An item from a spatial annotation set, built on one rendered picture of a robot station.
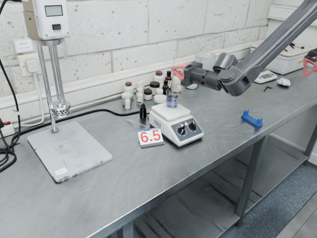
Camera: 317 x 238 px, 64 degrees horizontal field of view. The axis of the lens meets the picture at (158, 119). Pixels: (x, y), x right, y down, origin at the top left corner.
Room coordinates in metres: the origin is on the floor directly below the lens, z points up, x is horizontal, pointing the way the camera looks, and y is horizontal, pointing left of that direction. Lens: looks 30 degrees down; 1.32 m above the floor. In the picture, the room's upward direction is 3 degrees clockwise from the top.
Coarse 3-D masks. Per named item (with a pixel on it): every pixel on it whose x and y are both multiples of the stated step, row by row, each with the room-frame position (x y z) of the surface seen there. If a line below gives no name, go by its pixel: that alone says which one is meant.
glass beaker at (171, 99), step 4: (168, 88) 0.96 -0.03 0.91; (168, 92) 0.95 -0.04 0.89; (176, 92) 0.92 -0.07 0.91; (168, 96) 0.92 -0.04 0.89; (172, 96) 0.91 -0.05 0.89; (176, 96) 0.92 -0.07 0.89; (168, 100) 0.92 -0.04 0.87; (172, 100) 0.91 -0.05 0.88; (176, 100) 0.92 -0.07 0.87; (168, 104) 0.92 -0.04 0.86; (172, 104) 0.91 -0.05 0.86; (176, 104) 0.92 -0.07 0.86; (172, 108) 0.91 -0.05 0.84
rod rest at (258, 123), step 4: (244, 112) 1.03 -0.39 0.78; (248, 112) 1.04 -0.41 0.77; (244, 116) 1.02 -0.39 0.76; (248, 116) 1.03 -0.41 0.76; (248, 120) 1.00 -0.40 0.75; (252, 120) 0.99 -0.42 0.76; (256, 120) 0.99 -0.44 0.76; (260, 120) 0.96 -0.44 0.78; (256, 124) 0.96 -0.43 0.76; (260, 124) 0.96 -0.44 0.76
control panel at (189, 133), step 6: (186, 120) 0.87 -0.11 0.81; (192, 120) 0.88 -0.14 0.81; (174, 126) 0.82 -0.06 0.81; (180, 126) 0.83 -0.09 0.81; (186, 126) 0.84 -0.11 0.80; (198, 126) 0.86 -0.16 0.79; (186, 132) 0.82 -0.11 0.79; (192, 132) 0.82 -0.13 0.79; (198, 132) 0.83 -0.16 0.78; (180, 138) 0.78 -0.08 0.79; (186, 138) 0.79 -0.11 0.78
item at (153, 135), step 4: (140, 132) 0.81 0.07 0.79; (144, 132) 0.81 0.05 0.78; (148, 132) 0.82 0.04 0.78; (152, 132) 0.82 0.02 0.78; (156, 132) 0.82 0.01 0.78; (140, 136) 0.80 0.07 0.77; (144, 136) 0.80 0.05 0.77; (148, 136) 0.80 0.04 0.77; (152, 136) 0.81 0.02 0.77; (156, 136) 0.81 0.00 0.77; (160, 136) 0.81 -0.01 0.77; (140, 140) 0.79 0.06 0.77; (144, 140) 0.79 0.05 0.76; (148, 140) 0.79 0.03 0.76; (152, 140) 0.80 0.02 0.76; (156, 140) 0.80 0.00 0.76
